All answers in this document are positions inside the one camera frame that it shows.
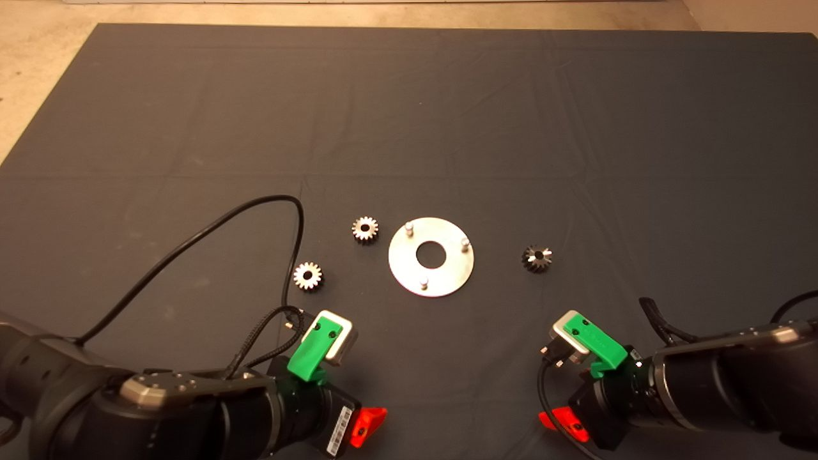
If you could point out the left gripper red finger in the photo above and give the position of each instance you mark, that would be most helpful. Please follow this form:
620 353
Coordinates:
367 423

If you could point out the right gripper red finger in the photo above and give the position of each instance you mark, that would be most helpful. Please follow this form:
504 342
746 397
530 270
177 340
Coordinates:
575 429

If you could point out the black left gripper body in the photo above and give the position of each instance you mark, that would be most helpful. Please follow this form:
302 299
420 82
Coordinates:
342 421

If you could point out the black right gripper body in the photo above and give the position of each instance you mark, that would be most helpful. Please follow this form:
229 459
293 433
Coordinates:
601 409

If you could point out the steel planetary gear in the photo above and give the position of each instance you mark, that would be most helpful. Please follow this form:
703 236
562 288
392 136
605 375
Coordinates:
529 263
315 283
371 234

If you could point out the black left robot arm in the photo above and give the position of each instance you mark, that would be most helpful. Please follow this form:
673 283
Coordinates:
64 396

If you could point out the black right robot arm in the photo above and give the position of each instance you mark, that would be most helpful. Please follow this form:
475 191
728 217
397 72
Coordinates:
735 377

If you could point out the round metal carrier plate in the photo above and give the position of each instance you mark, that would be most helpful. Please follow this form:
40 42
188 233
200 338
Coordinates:
447 275

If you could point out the dark grey table cloth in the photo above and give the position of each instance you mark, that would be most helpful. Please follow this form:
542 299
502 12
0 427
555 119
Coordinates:
409 128

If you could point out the green right camera mount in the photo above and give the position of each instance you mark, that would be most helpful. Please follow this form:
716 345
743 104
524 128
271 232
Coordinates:
601 342

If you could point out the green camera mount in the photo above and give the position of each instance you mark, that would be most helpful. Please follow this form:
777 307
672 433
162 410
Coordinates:
310 354
601 342

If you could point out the green left camera mount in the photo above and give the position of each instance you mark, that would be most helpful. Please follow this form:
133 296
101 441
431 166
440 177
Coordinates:
310 354

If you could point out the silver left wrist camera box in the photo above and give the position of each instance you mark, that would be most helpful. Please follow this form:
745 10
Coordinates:
346 342

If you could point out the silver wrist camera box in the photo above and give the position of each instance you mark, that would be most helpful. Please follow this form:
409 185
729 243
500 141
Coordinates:
562 338
346 342

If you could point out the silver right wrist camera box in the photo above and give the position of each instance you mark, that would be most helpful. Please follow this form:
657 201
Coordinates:
562 338

